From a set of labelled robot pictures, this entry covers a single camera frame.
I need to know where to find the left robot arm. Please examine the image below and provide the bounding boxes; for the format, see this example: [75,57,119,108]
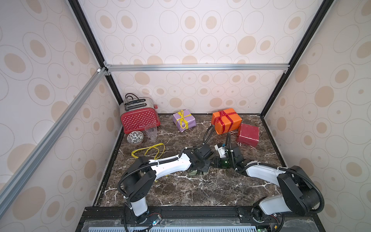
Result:
[117,125,214,218]

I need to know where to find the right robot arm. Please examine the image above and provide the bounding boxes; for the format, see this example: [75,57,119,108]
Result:
[216,133,325,221]

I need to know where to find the yellow ribbon on purple box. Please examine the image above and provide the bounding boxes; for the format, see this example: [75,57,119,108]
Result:
[176,110,191,129]

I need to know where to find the yellow ribbon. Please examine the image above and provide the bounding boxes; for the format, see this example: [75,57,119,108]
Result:
[131,143,166,160]
[176,110,191,129]

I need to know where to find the clear plastic cup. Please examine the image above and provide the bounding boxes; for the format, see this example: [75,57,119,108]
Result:
[145,124,157,140]

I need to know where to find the black frame post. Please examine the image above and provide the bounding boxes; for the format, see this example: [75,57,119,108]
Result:
[68,0,123,105]
[260,0,335,119]

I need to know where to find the black frame post left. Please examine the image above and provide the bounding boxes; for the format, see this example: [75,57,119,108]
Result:
[68,0,123,105]

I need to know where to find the red ribbon on orange box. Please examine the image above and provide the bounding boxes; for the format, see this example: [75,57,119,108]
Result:
[214,110,239,133]

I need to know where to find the horizontal aluminium bar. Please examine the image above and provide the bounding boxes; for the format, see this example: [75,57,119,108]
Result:
[106,63,290,72]

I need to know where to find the green gift box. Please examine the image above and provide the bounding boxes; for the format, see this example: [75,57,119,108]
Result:
[187,170,208,177]

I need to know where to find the patterned ceramic bowl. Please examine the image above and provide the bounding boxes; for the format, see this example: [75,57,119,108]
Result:
[127,130,144,145]

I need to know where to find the purple gift box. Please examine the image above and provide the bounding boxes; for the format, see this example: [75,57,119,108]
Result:
[173,110,197,132]

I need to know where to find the diagonal aluminium bar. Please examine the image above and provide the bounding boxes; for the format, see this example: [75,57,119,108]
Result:
[1,67,108,217]

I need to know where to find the red polka dot toaster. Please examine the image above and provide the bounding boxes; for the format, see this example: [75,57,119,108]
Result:
[119,93,160,134]

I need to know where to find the black frame post right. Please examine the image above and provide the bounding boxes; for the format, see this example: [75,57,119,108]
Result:
[260,0,335,119]

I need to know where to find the dark red gift box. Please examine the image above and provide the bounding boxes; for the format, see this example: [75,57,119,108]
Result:
[236,123,260,147]

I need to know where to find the orange gift box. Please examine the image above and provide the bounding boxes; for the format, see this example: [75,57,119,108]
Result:
[211,108,243,135]

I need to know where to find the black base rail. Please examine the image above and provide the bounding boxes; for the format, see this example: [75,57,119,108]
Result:
[76,206,325,232]

